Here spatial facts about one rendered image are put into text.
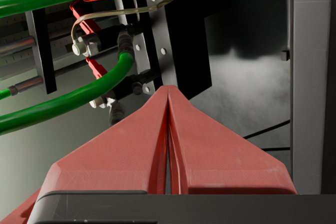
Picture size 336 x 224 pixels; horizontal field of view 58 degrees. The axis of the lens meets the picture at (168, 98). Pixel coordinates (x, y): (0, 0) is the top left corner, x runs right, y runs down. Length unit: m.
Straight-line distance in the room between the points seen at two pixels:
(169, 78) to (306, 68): 0.21
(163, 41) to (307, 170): 0.27
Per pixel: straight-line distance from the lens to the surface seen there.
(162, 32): 0.46
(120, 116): 0.37
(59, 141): 0.77
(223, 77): 0.62
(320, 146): 0.42
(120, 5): 0.50
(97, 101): 0.44
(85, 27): 0.45
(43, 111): 0.25
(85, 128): 0.79
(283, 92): 0.55
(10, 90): 0.61
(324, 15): 0.35
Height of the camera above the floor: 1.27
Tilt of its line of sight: 34 degrees down
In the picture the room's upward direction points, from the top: 120 degrees counter-clockwise
